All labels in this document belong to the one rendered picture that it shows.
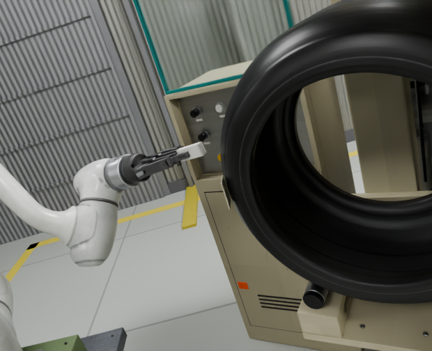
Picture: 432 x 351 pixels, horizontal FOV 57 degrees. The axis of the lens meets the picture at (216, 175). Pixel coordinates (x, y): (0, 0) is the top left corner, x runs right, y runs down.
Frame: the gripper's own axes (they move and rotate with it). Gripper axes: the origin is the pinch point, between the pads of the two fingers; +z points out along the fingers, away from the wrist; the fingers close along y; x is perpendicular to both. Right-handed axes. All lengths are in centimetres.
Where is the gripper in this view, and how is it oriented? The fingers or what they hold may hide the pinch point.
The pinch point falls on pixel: (191, 152)
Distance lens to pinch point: 92.2
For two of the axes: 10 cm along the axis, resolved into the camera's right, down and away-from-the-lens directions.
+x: 4.2, 8.6, 2.8
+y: 4.4, -4.6, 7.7
